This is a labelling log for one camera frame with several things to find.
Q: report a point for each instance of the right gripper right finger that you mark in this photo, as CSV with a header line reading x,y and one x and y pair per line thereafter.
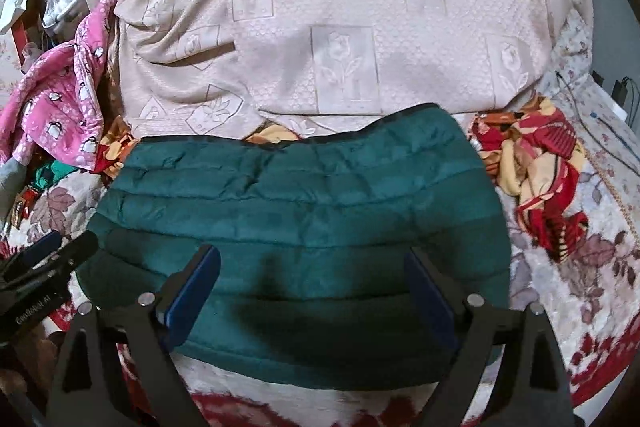
x,y
531,386

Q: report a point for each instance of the red yellow patterned cloth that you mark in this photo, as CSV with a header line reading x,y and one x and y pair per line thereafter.
x,y
534,156

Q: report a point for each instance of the green cloth piece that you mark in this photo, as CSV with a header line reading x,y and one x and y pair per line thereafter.
x,y
50,174

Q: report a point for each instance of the silver plastic bag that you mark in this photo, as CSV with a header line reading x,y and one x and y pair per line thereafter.
x,y
62,17

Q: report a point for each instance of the cream embossed bedspread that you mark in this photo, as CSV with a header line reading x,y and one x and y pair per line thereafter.
x,y
227,67

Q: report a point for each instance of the pink penguin pajama cloth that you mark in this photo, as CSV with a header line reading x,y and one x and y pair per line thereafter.
x,y
55,106

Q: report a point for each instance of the dark green puffer jacket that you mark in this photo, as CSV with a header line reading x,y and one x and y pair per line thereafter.
x,y
312,236

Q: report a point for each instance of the floral fleece blanket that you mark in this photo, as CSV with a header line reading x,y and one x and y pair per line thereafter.
x,y
592,297

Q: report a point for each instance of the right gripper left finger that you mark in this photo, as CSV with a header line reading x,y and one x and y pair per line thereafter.
x,y
115,368

